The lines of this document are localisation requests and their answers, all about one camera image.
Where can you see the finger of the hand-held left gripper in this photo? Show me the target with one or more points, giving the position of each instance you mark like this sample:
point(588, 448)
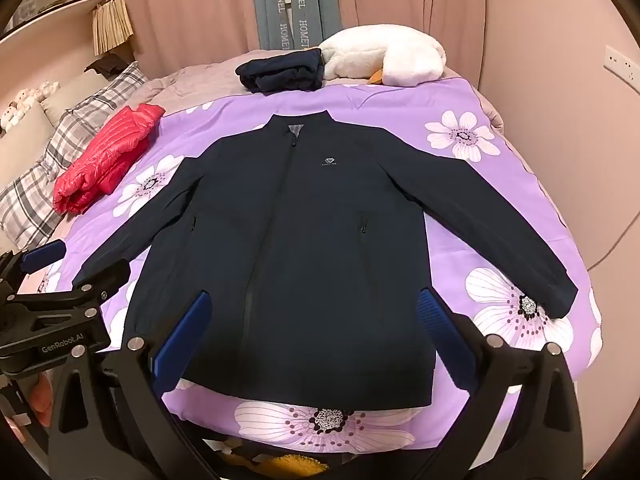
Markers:
point(100, 280)
point(45, 254)

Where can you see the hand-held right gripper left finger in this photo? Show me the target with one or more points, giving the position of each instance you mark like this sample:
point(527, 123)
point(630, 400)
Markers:
point(185, 340)

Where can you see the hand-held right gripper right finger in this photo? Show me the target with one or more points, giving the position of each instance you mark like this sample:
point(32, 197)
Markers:
point(440, 330)

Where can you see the navy blue zip jacket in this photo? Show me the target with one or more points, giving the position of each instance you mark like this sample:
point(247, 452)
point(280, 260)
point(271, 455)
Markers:
point(310, 260)

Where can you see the grey plaid pillow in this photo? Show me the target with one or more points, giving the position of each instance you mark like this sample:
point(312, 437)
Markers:
point(60, 160)

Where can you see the beige headboard cushion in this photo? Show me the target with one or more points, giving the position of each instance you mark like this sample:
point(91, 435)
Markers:
point(22, 150)

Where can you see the red down jacket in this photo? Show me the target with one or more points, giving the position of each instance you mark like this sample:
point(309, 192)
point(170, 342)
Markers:
point(107, 155)

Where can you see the small white plush toy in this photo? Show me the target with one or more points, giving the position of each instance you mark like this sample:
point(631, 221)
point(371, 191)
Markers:
point(7, 116)
point(24, 99)
point(47, 89)

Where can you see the yellow patterned cloth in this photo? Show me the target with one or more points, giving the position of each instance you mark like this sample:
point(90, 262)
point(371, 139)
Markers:
point(280, 462)

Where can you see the dark brown cloth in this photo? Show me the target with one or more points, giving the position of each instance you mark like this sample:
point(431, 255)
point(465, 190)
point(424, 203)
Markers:
point(105, 65)

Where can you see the pinkish grey bed sheet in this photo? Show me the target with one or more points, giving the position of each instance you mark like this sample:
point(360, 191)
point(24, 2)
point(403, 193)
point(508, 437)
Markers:
point(200, 80)

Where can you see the purple floral blanket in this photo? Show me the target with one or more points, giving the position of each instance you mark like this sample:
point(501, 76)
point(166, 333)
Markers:
point(380, 105)

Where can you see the beige hanging paper bundle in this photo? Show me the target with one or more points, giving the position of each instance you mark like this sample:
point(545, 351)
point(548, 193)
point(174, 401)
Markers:
point(112, 25)

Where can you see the folded navy garment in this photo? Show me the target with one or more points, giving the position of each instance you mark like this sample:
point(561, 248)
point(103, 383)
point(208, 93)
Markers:
point(280, 72)

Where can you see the white goose plush toy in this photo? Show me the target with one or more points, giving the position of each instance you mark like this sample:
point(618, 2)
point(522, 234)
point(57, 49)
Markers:
point(385, 55)

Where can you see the cream wall shelf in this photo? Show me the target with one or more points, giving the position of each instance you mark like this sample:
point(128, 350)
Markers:
point(45, 15)

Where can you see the white wall socket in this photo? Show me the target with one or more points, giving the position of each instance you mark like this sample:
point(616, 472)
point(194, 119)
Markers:
point(622, 64)

